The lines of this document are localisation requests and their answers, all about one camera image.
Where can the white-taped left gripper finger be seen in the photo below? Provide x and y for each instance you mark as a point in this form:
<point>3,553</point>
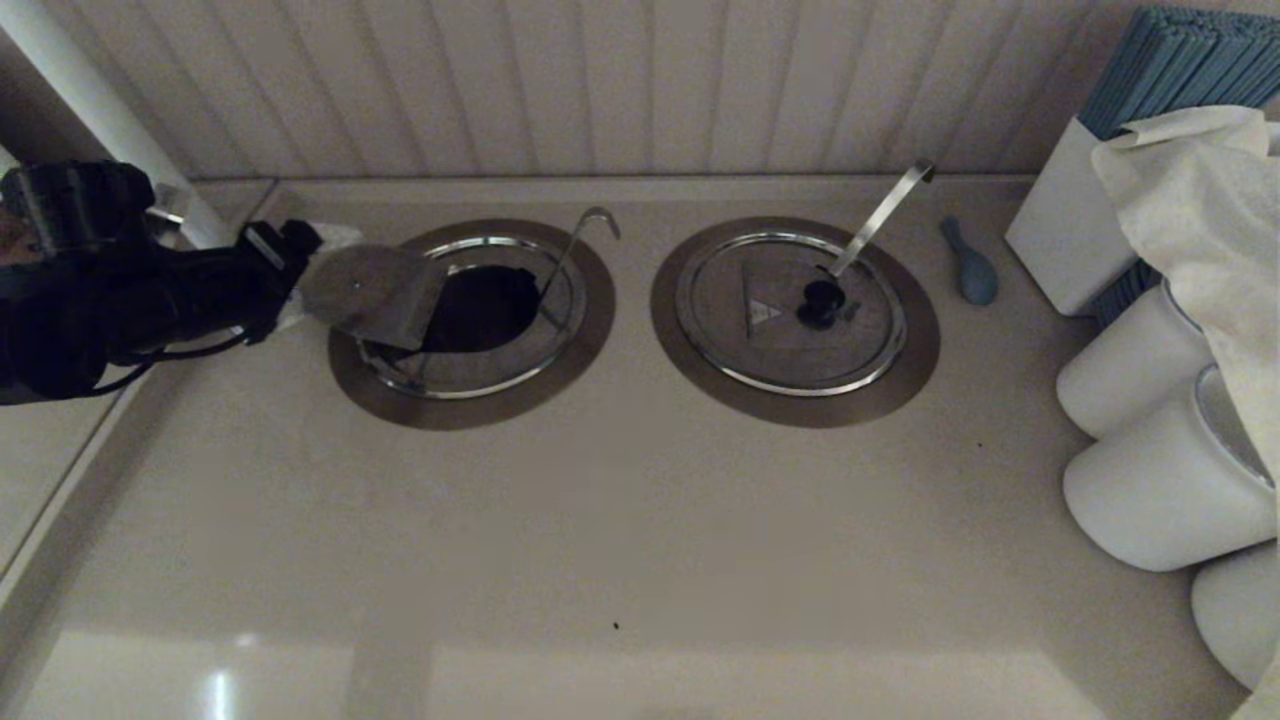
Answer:
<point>290,315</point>
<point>295,240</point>

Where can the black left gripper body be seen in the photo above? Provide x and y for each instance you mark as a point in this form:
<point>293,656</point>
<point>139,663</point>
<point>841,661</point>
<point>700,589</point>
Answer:
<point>170,300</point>

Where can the steel lid with black knob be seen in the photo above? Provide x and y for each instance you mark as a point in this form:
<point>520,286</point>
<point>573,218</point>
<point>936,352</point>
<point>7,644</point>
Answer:
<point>370,290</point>
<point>740,340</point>

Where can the blue plastic spoon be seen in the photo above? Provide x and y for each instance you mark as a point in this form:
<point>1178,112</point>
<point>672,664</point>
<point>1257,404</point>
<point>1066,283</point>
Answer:
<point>975,275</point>

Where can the white round pole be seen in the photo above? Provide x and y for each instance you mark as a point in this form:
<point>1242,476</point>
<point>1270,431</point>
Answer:
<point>100,105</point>

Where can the white rectangular holder box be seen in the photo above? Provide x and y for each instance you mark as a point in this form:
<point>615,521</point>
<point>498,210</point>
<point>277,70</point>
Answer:
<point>1060,230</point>

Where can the white cylindrical canister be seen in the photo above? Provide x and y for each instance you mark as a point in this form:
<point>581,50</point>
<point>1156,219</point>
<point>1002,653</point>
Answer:
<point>1150,490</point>
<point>1130,370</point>
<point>1240,610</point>

